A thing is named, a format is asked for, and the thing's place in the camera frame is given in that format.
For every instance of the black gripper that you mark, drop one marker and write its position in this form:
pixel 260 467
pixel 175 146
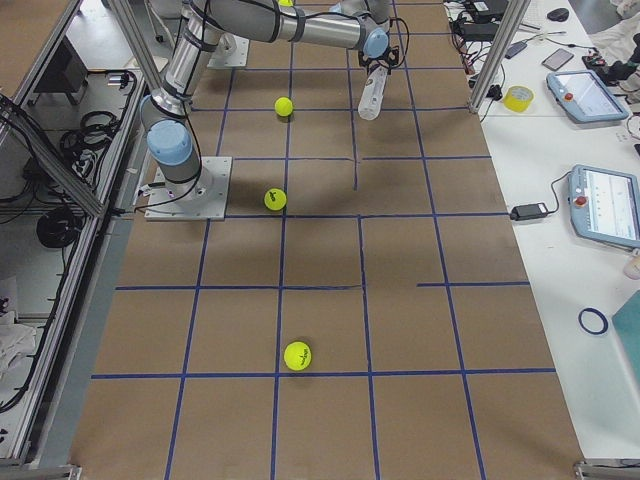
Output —
pixel 376 64

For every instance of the clear tennis ball can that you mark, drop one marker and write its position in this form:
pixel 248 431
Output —
pixel 373 93

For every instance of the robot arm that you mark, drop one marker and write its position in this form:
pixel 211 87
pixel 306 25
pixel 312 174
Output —
pixel 362 26

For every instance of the tennis ball centre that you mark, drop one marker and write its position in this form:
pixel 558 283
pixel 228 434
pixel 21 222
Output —
pixel 283 106

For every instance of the yellow tape roll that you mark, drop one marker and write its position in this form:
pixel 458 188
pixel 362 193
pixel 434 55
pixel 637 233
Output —
pixel 518 98

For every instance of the black smartphone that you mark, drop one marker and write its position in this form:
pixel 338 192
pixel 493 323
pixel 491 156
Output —
pixel 557 59

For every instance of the far teach pendant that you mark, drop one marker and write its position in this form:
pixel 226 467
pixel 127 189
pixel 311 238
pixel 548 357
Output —
pixel 584 97

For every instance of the teach pendant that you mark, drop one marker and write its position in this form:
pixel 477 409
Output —
pixel 584 97
pixel 604 206

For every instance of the black power brick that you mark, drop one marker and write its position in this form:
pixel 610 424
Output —
pixel 532 211

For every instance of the near teach pendant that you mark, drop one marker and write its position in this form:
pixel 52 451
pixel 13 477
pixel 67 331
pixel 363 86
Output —
pixel 604 206

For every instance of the teal board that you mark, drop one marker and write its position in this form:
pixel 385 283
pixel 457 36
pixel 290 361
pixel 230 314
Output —
pixel 625 322

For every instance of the white crumpled cloth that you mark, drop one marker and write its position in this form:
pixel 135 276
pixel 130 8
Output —
pixel 17 340

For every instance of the aluminium frame post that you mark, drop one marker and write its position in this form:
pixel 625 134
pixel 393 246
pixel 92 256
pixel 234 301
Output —
pixel 509 25

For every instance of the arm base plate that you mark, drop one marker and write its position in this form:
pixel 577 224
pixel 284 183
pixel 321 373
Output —
pixel 202 199

